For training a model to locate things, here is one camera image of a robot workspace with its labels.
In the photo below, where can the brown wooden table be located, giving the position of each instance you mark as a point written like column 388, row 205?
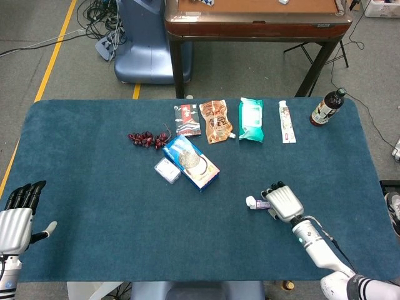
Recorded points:
column 256, row 28

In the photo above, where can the small white block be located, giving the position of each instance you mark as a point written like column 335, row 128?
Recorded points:
column 283, row 2

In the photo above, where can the blue white checkered item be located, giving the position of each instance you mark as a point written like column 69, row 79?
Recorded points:
column 208, row 2

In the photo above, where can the small brown bottle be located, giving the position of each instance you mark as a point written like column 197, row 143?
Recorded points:
column 288, row 285

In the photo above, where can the blue printed carton box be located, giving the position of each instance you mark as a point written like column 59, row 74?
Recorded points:
column 190, row 162

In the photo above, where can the black floor frame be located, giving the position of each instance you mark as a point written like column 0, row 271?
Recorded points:
column 389, row 183

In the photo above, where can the grey sneaker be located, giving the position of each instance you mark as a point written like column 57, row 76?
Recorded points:
column 394, row 212

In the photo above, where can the teal table mat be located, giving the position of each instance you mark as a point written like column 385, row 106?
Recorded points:
column 93, row 162

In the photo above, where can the blue grey robot torso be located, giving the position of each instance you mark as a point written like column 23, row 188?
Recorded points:
column 200, row 290

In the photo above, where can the small white plastic case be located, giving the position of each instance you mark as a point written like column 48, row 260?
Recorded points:
column 167, row 170

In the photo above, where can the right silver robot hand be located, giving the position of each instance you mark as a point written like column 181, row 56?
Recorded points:
column 284, row 203

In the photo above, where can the blue power strip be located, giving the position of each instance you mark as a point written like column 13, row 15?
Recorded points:
column 104, row 47

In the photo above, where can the orange spouted pouch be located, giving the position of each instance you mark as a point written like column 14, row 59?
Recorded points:
column 216, row 122

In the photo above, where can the purple white tube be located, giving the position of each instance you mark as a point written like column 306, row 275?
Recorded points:
column 262, row 204

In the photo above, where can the white floor device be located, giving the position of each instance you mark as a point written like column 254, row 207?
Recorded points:
column 397, row 153

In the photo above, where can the black and red packet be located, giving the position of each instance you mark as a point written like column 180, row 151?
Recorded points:
column 187, row 120

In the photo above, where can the green wet wipes pack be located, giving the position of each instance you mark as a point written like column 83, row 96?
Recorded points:
column 251, row 120

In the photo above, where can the white storage box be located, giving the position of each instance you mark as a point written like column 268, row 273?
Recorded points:
column 382, row 9

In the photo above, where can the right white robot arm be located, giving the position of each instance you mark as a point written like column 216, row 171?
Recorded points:
column 315, row 247

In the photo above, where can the red grape bunch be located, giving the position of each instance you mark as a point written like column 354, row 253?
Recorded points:
column 145, row 139

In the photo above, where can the dark drink bottle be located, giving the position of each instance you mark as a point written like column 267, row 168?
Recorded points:
column 326, row 109

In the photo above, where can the blue grey machine base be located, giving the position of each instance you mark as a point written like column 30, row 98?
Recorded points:
column 140, row 47

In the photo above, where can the white floral toothpaste tube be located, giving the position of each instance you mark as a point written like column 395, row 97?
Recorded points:
column 286, row 123

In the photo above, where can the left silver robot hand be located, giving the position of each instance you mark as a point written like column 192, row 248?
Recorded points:
column 14, row 228

